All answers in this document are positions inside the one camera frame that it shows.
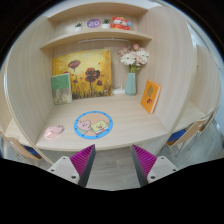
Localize wooden wall shelf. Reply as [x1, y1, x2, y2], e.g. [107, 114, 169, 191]
[39, 29, 154, 51]

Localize round purple sign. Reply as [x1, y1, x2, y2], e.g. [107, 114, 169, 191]
[86, 18, 102, 29]

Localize red plush toy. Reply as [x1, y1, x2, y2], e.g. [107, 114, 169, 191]
[109, 16, 134, 31]

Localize pink computer mouse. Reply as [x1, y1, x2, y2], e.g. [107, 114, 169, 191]
[43, 125, 65, 140]

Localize white light bar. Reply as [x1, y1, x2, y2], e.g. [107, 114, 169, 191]
[77, 37, 130, 44]

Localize yellow poppy flower painting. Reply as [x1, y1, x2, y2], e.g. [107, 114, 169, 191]
[52, 48, 113, 100]

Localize pale teal faceted vase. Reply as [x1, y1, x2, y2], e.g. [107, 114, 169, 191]
[124, 72, 138, 97]

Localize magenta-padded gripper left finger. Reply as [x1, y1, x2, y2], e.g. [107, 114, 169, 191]
[46, 143, 97, 188]

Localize orange book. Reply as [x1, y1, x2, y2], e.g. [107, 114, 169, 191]
[140, 79, 162, 115]

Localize round blue-rimmed cartoon mouse pad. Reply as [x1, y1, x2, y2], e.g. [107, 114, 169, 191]
[73, 110, 114, 140]

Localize wooden chair with blue seat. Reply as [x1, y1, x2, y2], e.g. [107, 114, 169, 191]
[0, 130, 54, 167]
[166, 119, 207, 158]
[197, 108, 220, 151]

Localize white power adapter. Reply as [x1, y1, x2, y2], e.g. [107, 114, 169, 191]
[112, 84, 126, 96]

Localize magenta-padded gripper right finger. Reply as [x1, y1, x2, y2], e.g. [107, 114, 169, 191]
[130, 143, 180, 188]

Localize pink and white flower bouquet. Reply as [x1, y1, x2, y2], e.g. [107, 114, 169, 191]
[118, 43, 150, 74]

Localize green and beige book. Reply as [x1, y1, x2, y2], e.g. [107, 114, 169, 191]
[50, 73, 73, 106]

